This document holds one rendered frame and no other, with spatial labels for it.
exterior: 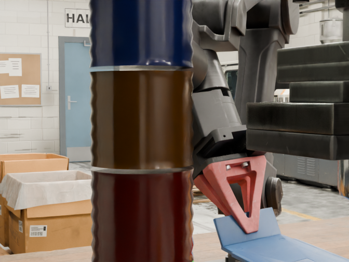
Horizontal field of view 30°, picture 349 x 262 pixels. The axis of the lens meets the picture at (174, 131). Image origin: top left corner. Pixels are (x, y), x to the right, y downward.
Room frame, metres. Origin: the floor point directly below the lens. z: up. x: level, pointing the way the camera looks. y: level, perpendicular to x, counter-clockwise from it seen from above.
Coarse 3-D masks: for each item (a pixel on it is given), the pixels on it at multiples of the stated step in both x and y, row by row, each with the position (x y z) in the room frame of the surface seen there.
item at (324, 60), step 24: (336, 0) 0.48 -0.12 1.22; (288, 48) 0.51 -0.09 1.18; (312, 48) 0.48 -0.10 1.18; (336, 48) 0.46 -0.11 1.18; (288, 72) 0.51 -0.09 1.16; (312, 72) 0.48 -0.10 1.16; (336, 72) 0.46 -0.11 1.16; (312, 96) 0.46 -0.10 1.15; (336, 96) 0.44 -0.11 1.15; (264, 120) 0.47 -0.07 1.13; (288, 120) 0.45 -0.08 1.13; (312, 120) 0.42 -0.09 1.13; (336, 120) 0.41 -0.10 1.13; (264, 144) 0.47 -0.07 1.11; (288, 144) 0.45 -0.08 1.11; (312, 144) 0.42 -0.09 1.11; (336, 144) 0.41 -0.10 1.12
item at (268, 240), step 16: (272, 208) 0.68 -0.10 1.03; (224, 224) 0.65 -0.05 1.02; (272, 224) 0.67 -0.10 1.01; (224, 240) 0.65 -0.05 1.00; (240, 240) 0.65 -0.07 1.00; (256, 240) 0.65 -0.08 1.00; (272, 240) 0.65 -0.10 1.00; (288, 240) 0.65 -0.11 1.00; (256, 256) 0.61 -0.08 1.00; (272, 256) 0.60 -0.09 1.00; (288, 256) 0.60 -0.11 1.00; (304, 256) 0.60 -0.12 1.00; (320, 256) 0.59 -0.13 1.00; (336, 256) 0.59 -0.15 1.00
